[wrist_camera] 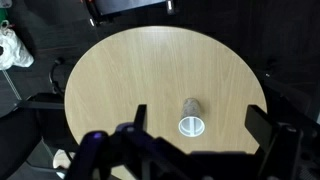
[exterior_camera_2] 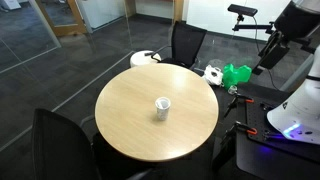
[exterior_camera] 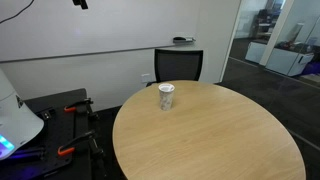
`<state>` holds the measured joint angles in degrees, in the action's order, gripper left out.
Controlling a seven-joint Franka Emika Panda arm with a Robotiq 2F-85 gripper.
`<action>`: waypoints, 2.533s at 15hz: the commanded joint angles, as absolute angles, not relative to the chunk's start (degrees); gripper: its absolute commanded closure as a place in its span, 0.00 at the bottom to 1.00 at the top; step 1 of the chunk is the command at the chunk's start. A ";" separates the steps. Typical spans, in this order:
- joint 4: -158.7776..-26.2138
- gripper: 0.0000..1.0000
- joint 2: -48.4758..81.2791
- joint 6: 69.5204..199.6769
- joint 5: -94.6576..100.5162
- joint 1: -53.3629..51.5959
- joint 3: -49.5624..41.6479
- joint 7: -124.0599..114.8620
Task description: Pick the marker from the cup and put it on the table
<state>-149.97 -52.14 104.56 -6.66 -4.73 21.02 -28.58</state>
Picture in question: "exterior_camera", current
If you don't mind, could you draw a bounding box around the white wall outlet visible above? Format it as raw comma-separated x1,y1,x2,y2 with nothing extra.
140,73,152,84

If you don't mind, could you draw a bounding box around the white wall whiteboard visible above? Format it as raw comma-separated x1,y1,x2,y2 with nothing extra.
0,0,201,64

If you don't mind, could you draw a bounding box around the black mesh office chair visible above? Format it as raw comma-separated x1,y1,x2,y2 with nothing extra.
145,48,204,88

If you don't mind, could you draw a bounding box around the black clamp with orange handle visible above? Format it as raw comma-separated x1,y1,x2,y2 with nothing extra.
57,129,108,178
63,97,100,122

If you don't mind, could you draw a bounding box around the large white office cabinet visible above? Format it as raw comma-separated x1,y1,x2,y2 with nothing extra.
265,46,315,77

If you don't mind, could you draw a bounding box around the patterned paper cup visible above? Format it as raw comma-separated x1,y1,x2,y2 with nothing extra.
157,82,176,112

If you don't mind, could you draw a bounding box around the white partition pillar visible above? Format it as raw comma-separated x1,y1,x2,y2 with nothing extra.
259,0,296,67

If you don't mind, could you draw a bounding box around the thin black wall cable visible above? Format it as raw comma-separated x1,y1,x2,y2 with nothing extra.
0,0,35,25

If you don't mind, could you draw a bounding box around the dark background office desk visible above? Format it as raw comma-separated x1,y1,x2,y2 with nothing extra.
251,8,278,38

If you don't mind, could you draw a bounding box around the small white office cabinet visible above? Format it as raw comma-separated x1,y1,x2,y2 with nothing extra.
245,40,268,64

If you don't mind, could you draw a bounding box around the small black bracket on plate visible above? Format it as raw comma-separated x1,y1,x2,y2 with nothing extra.
41,107,56,121

